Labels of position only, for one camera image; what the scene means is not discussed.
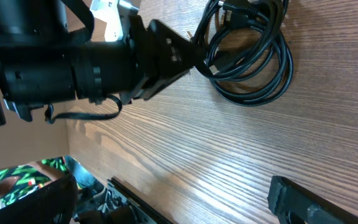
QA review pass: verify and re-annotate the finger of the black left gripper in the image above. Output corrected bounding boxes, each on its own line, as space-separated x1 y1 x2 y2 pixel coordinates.
147 20 204 100

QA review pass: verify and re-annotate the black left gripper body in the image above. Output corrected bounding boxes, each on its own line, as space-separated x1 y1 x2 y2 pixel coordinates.
73 14 167 105

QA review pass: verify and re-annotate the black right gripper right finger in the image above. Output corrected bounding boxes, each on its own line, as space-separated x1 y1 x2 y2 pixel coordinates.
267 175 358 224

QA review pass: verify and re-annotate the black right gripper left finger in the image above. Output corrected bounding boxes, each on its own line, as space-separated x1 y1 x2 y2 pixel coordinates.
0 175 78 224

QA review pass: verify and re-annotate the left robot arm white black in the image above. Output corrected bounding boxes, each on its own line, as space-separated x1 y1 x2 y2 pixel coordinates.
0 0 205 126

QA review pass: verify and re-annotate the person in green shirt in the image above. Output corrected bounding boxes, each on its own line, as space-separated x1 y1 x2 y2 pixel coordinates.
0 156 104 206

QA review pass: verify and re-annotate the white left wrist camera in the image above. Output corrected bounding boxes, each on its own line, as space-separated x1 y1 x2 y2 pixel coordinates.
89 0 142 42

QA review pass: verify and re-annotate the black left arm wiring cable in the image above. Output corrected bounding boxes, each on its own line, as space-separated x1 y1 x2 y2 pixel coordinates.
44 94 123 124

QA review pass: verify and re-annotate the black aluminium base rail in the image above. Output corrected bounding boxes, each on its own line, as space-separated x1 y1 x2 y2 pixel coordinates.
73 176 175 224

